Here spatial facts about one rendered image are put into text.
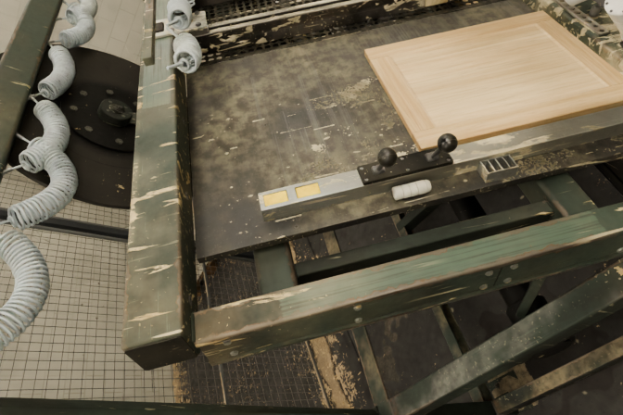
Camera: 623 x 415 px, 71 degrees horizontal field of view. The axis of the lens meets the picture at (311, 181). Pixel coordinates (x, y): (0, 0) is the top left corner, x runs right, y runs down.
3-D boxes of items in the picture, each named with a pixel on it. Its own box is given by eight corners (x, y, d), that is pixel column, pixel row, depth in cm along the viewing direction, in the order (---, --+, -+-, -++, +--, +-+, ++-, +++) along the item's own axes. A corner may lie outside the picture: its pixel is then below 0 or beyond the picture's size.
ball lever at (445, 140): (440, 164, 94) (463, 146, 81) (424, 169, 94) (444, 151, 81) (436, 148, 95) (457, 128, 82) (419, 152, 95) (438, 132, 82)
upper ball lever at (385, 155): (387, 177, 93) (401, 161, 80) (371, 182, 93) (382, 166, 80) (383, 160, 94) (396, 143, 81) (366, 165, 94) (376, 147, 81)
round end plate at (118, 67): (234, 220, 146) (-72, 157, 103) (226, 230, 149) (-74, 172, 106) (215, 83, 198) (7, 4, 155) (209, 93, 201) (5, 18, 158)
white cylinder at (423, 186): (396, 203, 93) (431, 194, 93) (396, 194, 90) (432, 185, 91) (390, 193, 94) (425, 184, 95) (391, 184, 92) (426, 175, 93)
